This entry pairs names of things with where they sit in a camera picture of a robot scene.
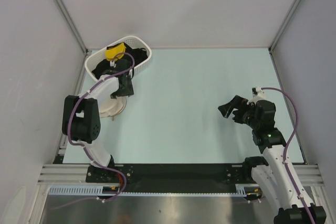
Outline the yellow bra with black straps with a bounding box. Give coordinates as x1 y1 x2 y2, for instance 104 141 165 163
105 42 126 61

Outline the black garment in basket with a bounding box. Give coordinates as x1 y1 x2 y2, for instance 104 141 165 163
92 43 147 79

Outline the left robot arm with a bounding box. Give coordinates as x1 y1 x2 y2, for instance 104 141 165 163
62 59 135 182

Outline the white slotted cable duct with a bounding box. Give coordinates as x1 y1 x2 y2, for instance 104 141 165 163
48 184 261 197

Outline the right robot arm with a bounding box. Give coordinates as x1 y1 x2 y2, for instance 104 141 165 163
218 93 327 223

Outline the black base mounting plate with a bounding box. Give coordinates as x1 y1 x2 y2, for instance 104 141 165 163
86 163 253 194

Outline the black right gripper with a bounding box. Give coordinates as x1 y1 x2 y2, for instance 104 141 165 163
218 95 260 130

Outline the white perforated plastic basket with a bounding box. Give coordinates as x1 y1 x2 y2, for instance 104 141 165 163
84 35 152 81

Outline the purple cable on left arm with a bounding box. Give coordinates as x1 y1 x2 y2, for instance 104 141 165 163
51 52 136 210

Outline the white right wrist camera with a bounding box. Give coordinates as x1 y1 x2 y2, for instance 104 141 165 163
251 87 267 103

